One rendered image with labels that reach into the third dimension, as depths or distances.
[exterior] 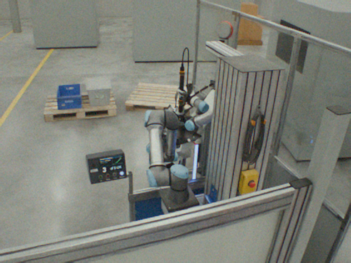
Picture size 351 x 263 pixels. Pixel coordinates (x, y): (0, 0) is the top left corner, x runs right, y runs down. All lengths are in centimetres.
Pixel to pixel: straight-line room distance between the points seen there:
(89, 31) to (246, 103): 840
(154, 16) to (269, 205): 746
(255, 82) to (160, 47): 677
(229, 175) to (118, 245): 117
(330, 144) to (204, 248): 41
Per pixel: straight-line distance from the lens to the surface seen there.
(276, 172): 295
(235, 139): 169
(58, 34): 993
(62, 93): 619
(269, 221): 95
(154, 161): 215
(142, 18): 810
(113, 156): 230
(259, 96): 165
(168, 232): 74
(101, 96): 560
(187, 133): 270
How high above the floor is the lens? 250
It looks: 29 degrees down
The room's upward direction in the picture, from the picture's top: 2 degrees clockwise
